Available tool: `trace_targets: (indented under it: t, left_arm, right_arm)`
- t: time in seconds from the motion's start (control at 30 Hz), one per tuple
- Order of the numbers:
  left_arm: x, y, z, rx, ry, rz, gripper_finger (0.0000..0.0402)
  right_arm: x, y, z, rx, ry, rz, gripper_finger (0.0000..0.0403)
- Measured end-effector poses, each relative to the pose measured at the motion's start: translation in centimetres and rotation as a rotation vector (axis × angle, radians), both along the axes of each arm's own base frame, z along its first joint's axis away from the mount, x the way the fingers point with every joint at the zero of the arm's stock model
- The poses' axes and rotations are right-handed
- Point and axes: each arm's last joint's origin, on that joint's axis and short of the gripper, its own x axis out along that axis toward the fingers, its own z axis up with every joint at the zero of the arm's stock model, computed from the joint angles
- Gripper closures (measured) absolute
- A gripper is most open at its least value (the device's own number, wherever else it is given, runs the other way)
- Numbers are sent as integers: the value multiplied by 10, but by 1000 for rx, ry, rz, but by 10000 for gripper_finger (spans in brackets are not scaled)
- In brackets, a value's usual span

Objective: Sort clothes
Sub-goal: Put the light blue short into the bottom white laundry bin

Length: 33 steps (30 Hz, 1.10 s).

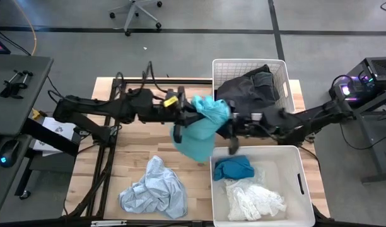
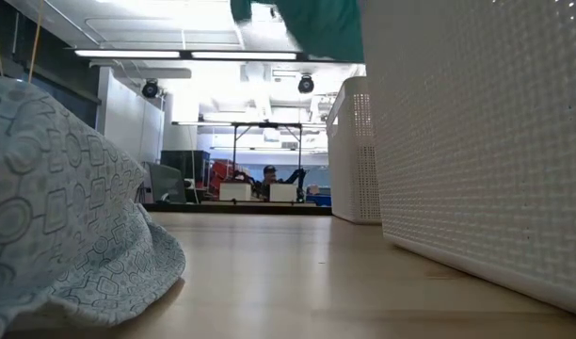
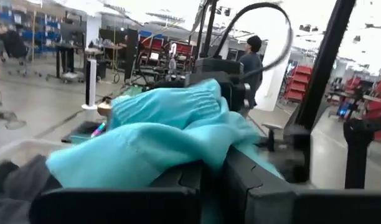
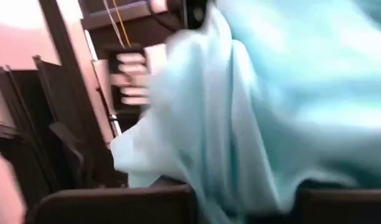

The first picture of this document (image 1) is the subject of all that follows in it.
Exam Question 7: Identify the orange cable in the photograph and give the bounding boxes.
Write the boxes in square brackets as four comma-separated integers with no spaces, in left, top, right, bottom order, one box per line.
[11,0,38,56]

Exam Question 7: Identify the grey office chair base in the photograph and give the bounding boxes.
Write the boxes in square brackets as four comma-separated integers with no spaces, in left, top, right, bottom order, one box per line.
[108,0,164,37]

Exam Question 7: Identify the white perforated laundry basket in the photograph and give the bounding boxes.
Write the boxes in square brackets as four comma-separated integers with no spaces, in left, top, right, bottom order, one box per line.
[211,58,296,114]

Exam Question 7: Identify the white printed paper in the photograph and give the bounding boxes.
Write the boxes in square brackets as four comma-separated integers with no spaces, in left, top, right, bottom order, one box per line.
[33,117,77,156]

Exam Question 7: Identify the dark grey equipment stand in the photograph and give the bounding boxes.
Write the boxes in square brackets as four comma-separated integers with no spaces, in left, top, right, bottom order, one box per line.
[347,91,386,184]

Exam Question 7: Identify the black computer mouse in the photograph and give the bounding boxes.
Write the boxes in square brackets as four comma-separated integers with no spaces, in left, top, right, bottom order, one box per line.
[0,139,21,168]

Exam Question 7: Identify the deep blue fleece garment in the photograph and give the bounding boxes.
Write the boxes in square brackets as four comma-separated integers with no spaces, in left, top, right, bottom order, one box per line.
[213,154,255,182]

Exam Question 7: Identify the black desk clamp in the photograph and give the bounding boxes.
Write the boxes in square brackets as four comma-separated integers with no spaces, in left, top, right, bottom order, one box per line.
[0,71,23,100]
[9,69,34,91]

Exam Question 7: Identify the dark denim jeans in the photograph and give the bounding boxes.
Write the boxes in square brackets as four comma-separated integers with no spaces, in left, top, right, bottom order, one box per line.
[216,74,281,116]

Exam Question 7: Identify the yellow label tag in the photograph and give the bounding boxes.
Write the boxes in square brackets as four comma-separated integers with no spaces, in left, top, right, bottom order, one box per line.
[163,96,179,108]

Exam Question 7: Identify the black garment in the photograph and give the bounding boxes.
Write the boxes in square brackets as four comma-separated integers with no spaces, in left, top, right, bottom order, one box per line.
[243,64,272,76]

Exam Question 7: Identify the black metal rig frame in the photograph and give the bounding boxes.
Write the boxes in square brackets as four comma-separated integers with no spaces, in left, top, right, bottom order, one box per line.
[63,77,213,227]

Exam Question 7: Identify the black computer with lights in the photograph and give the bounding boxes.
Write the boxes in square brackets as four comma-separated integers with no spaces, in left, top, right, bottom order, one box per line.
[328,56,386,103]

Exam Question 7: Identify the turquoise shirt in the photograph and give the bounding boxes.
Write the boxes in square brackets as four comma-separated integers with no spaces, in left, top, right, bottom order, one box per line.
[170,95,231,163]

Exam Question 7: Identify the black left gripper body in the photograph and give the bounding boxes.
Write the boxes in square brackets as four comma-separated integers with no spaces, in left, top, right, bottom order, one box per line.
[163,86,197,127]

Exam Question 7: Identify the grey side desk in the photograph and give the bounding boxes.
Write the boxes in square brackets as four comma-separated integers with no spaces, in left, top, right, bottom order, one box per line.
[0,55,54,215]

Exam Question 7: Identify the white woven-texture laundry basket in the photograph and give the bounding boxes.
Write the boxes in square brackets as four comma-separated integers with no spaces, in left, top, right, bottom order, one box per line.
[209,144,317,227]

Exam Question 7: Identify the navy blue garment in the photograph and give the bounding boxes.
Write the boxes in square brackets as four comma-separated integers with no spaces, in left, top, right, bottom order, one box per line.
[254,71,275,95]

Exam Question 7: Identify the white lace cloth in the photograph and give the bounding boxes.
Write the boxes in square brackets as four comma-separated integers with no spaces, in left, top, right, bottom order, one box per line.
[224,168,288,221]

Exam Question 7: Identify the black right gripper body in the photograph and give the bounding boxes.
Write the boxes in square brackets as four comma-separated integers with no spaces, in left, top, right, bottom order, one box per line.
[230,108,266,137]

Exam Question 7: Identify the light blue patterned cloth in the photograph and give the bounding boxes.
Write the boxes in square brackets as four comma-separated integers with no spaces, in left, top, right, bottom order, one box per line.
[118,154,189,220]

